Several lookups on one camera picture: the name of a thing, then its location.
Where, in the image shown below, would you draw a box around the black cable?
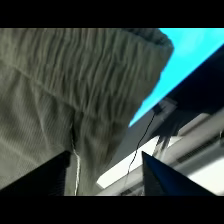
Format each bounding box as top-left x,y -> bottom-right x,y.
123,110 -> 158,188

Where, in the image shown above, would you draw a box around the dark green pants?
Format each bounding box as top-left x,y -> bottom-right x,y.
0,27 -> 175,197

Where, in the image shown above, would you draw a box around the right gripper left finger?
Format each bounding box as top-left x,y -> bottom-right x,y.
0,150 -> 73,197

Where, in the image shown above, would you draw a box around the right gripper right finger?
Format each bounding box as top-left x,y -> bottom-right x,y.
141,150 -> 217,197

